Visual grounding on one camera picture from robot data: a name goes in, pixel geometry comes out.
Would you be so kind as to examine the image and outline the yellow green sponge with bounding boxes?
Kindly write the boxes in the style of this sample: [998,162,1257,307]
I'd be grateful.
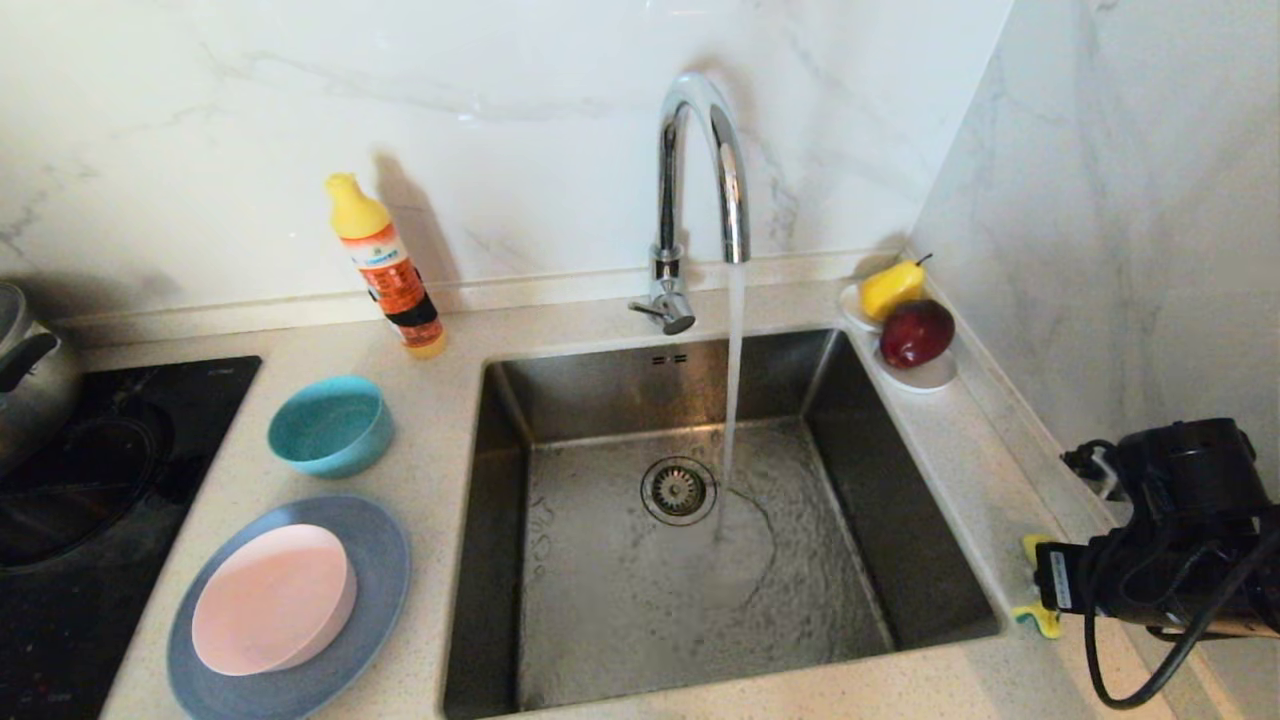
[1010,534,1064,640]

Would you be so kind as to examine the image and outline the yellow orange detergent bottle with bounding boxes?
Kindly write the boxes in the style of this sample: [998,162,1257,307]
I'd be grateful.
[325,172,448,359]

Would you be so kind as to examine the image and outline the teal bowl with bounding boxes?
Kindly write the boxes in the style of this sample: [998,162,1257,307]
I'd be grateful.
[267,375,395,479]

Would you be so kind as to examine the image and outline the stainless steel sink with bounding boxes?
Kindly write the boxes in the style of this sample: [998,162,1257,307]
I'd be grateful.
[443,328,1006,719]

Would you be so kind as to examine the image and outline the small white dish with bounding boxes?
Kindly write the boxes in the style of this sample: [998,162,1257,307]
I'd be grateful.
[837,283,886,333]
[873,350,958,394]

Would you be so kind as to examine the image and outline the dark red apple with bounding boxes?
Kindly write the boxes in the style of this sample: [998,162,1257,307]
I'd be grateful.
[878,299,954,370]

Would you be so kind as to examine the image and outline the yellow pear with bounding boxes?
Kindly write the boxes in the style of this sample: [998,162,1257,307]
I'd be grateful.
[858,254,931,325]

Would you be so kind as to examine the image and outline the round metal drain strainer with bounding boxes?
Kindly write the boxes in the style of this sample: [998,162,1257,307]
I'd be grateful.
[640,457,718,527]

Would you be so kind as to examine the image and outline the chrome gooseneck faucet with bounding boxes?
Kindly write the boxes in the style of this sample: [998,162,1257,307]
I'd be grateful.
[628,72,751,337]

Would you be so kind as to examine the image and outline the blue-grey plate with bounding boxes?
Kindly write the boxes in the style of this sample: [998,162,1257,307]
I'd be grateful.
[166,495,412,720]

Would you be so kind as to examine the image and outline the pink bowl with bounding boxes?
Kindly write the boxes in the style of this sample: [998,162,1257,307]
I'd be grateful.
[190,523,358,677]

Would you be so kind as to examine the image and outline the black induction cooktop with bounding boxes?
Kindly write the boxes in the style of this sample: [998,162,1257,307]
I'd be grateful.
[0,355,263,720]

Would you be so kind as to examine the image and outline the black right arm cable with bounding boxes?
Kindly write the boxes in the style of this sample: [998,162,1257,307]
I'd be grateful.
[1082,530,1280,711]

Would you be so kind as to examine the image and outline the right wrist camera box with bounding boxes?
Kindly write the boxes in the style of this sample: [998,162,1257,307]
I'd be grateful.
[1060,438,1126,501]

